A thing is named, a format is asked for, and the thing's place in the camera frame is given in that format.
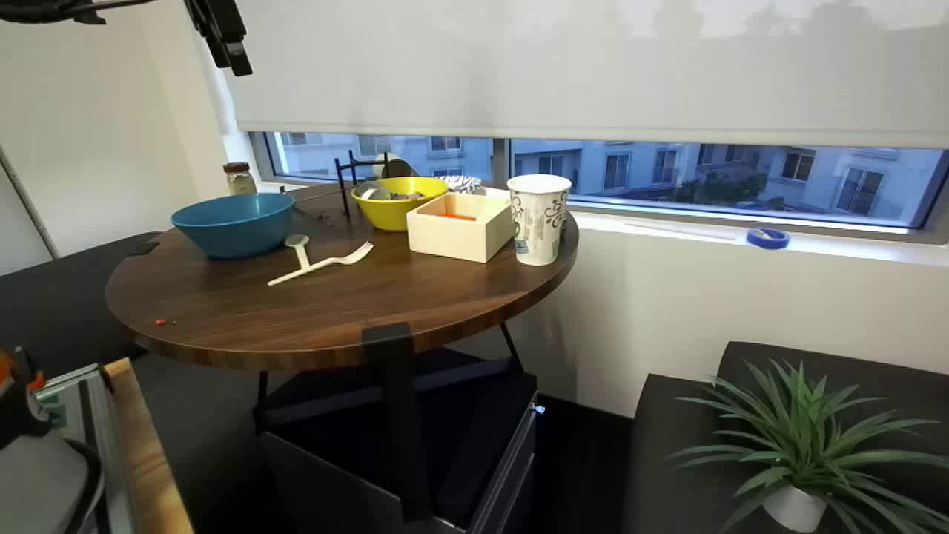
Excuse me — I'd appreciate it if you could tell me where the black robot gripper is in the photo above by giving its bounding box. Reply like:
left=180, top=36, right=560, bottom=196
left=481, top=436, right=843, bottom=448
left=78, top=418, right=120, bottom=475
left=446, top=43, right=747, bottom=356
left=180, top=0, right=256, bottom=82

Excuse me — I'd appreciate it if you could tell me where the floral patterned paper cup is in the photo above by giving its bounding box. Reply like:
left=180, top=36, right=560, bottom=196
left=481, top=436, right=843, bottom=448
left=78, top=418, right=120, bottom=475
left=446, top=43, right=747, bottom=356
left=505, top=172, right=576, bottom=270

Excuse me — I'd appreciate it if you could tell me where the spice jar with brown lid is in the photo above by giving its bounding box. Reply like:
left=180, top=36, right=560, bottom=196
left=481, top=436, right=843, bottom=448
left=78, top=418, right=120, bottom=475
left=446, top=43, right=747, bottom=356
left=220, top=162, right=258, bottom=200

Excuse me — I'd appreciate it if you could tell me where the blue plastic bowl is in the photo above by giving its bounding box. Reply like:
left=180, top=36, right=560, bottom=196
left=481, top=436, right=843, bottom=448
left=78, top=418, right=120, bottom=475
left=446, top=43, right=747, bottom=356
left=169, top=191, right=299, bottom=264

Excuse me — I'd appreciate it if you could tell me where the small white plastic scoop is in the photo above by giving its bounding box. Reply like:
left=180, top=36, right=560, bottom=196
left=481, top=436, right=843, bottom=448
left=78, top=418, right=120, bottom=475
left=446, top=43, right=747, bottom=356
left=281, top=231, right=315, bottom=274

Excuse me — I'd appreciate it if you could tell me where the yellow plastic bowl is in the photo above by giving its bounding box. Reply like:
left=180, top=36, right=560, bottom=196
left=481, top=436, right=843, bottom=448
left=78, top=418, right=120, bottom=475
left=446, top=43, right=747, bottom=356
left=348, top=175, right=455, bottom=234

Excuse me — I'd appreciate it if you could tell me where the white plastic fork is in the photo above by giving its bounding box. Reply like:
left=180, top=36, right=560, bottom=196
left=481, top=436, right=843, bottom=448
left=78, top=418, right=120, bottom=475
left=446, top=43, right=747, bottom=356
left=265, top=237, right=379, bottom=291

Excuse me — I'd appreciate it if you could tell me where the small patterned paper bowl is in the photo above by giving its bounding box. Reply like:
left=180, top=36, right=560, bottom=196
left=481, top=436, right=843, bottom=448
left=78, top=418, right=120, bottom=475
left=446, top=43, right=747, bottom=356
left=437, top=172, right=489, bottom=196

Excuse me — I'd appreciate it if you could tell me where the light wooden square box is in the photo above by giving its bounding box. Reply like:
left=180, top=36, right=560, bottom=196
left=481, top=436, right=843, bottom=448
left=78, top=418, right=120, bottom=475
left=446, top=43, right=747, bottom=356
left=403, top=188, right=519, bottom=267

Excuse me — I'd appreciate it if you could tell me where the black padded bench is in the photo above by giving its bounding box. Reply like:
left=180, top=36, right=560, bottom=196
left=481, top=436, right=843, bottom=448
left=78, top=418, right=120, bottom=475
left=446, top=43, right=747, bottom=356
left=0, top=231, right=167, bottom=384

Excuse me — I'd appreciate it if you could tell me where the white roller window blind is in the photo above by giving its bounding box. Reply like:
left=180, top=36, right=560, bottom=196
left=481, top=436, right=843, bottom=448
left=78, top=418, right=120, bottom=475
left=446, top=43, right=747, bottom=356
left=203, top=0, right=949, bottom=151

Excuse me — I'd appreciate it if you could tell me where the light wooden plank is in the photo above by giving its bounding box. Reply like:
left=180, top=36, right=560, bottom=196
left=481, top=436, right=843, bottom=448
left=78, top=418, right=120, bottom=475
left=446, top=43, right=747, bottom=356
left=102, top=356, right=197, bottom=534

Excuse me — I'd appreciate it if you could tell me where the blue tape roll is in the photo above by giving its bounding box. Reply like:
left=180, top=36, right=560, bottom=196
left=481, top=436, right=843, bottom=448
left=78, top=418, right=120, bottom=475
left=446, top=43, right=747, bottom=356
left=745, top=225, right=791, bottom=254

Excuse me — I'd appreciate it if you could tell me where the green spiky potted plant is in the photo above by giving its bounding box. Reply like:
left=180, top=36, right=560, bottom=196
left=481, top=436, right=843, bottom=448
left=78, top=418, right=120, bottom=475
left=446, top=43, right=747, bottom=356
left=670, top=356, right=949, bottom=534

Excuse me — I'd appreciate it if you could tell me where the white plant pot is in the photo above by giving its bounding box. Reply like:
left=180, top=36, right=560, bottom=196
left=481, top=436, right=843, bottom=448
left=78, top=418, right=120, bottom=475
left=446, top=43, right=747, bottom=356
left=759, top=481, right=831, bottom=534

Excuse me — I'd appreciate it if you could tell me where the black wire stand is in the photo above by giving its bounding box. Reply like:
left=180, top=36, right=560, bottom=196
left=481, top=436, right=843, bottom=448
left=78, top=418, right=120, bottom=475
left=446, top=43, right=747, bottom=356
left=333, top=150, right=393, bottom=218

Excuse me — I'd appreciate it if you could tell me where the black arm cable sleeve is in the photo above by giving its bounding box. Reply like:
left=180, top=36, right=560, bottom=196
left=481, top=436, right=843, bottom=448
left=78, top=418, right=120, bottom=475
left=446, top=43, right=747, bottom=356
left=0, top=0, right=151, bottom=27

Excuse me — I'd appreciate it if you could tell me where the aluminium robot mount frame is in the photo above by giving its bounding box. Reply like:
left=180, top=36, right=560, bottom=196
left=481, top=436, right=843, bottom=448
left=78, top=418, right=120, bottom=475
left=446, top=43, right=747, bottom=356
left=38, top=362, right=117, bottom=534

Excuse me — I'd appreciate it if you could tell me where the black metal table frame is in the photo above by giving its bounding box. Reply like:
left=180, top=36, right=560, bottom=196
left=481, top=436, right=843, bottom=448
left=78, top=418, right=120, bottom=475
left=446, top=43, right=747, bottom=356
left=253, top=320, right=526, bottom=528

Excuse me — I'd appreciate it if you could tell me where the window with grey frame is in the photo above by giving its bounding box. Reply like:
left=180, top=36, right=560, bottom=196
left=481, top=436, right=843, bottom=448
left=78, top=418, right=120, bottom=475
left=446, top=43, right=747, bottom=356
left=246, top=132, right=949, bottom=237

